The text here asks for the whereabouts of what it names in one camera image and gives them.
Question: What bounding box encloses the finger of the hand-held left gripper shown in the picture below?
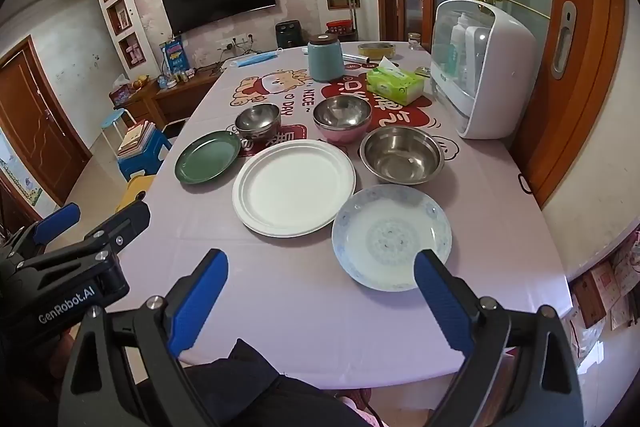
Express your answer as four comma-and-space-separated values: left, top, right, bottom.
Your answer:
0, 203, 82, 269
20, 201, 151, 279

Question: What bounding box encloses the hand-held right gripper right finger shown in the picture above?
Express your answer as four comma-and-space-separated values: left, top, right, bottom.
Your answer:
412, 249, 586, 427

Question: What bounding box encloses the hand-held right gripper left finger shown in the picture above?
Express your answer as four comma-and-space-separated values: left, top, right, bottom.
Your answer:
57, 248, 231, 427

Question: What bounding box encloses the blue patterned plate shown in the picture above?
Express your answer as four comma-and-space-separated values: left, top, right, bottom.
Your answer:
331, 185, 453, 293

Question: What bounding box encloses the green plate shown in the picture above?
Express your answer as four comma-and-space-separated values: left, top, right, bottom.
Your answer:
174, 130, 243, 186

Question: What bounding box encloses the white plate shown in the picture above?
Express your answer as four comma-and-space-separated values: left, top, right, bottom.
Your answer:
231, 139, 357, 238

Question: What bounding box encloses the large steel bowl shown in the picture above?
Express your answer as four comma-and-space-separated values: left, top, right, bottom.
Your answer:
358, 126, 446, 186

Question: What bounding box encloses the hammered steel bowl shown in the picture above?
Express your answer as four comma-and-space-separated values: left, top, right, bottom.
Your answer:
234, 103, 282, 150

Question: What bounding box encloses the pink steel-lined bowl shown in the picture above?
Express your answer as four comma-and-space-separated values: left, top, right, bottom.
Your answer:
313, 95, 373, 145

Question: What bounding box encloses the yellow stool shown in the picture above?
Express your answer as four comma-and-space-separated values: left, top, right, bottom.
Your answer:
116, 174, 157, 212

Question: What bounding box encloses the blue plastic stool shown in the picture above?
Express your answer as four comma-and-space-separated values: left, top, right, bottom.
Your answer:
117, 129, 173, 182

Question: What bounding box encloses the stack of books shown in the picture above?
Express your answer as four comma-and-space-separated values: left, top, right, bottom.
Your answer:
118, 120, 158, 158

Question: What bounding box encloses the person's dark garment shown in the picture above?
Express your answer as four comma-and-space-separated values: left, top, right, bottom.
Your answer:
182, 339, 386, 427

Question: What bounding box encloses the round light blue stool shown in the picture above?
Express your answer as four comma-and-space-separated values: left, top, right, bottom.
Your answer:
100, 108, 137, 152

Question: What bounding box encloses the brown wooden door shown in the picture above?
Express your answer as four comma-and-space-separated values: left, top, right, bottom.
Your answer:
0, 36, 93, 206

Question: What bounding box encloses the person's pink garment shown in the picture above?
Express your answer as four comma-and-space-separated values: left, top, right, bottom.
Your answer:
340, 394, 386, 427

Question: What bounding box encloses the wooden television cabinet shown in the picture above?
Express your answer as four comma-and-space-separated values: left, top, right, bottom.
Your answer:
111, 69, 223, 132

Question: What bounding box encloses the pile of printed papers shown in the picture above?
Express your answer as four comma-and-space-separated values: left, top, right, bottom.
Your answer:
570, 227, 640, 358

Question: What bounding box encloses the blue printed box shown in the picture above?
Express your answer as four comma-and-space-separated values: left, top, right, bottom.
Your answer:
160, 38, 187, 72

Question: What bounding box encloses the blue face mask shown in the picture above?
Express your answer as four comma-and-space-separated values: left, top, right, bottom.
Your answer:
235, 48, 282, 68

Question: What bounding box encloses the green tissue pack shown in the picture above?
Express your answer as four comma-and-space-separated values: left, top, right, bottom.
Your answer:
366, 56, 426, 106

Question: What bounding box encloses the white countertop dish cabinet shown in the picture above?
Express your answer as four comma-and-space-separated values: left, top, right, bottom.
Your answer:
430, 0, 538, 140

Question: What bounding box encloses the black air fryer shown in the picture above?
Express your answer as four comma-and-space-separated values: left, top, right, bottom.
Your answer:
275, 21, 302, 48

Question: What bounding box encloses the teal canister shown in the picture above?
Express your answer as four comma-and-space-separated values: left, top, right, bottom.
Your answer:
306, 34, 346, 82

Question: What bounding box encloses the wooden sliding door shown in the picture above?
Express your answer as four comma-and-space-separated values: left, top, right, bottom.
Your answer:
370, 0, 626, 208

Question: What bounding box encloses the children's wall poster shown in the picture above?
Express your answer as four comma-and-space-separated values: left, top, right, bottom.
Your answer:
0, 132, 43, 208

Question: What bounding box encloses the grey door handle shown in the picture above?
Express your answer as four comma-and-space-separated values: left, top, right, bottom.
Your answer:
551, 1, 577, 80

